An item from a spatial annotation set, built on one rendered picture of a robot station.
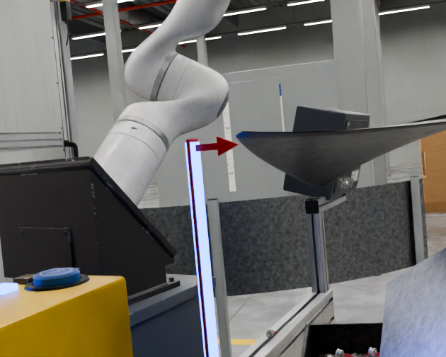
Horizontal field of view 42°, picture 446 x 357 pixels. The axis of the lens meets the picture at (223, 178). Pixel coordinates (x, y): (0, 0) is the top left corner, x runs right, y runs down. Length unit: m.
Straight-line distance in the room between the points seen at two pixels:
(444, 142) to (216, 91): 7.63
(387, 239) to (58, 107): 1.60
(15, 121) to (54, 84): 0.30
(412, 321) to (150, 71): 0.81
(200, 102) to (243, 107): 5.69
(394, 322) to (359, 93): 4.37
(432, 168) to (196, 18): 7.70
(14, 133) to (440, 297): 2.14
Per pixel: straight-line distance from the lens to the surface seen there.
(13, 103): 2.56
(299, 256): 2.53
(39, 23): 2.76
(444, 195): 8.82
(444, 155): 8.77
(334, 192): 1.28
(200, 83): 1.23
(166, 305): 1.03
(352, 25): 5.05
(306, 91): 6.76
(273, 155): 0.68
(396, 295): 0.68
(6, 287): 0.53
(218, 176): 6.99
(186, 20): 1.21
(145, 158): 1.12
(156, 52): 1.24
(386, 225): 2.74
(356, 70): 5.00
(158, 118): 1.16
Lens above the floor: 1.18
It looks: 3 degrees down
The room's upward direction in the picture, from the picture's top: 5 degrees counter-clockwise
